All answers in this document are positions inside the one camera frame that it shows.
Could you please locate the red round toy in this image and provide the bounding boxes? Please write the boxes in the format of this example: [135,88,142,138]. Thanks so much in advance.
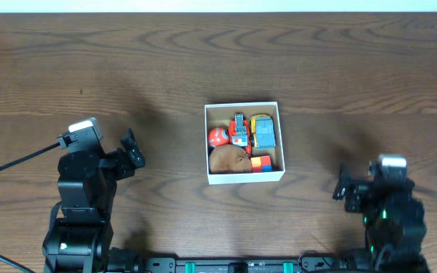
[207,127,230,149]

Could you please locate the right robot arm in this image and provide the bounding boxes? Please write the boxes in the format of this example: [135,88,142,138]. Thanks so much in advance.
[332,162,429,272]

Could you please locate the brown plush toy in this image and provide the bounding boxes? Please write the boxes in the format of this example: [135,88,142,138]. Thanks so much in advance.
[209,144,253,174]

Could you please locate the left black cable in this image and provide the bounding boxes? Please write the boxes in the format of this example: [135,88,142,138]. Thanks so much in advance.
[0,140,62,273]

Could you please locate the yellow grey toy dump truck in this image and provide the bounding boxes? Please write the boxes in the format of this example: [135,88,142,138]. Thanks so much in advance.
[250,114,276,150]

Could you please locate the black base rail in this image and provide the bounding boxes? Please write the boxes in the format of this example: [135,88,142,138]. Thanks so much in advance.
[103,248,374,273]

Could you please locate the red toy fire truck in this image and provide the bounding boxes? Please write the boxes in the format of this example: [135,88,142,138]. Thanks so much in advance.
[228,113,252,156]

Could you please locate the multicolour puzzle cube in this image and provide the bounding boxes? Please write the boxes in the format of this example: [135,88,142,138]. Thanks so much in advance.
[250,155,272,173]

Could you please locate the white cardboard box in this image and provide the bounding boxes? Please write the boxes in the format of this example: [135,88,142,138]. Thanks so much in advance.
[204,102,285,185]

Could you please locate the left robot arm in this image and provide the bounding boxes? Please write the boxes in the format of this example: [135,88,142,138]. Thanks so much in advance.
[42,127,146,272]

